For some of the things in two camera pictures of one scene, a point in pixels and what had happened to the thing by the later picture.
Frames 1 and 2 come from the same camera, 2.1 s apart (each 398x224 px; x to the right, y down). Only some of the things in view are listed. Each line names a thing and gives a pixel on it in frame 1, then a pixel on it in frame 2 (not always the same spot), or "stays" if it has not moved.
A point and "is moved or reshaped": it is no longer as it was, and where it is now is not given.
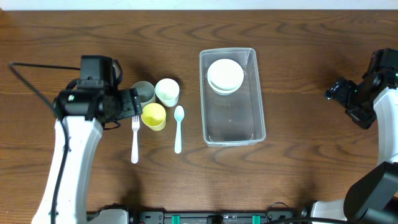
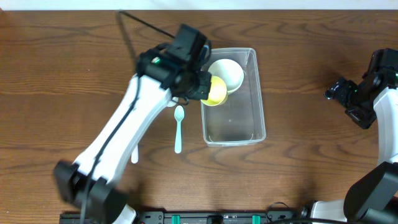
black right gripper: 364,119 stays
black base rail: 211,216 stays
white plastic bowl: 224,76 stays
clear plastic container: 237,119 stays
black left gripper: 132,104 -> 204,94
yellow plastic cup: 154,116 is moved or reshaped
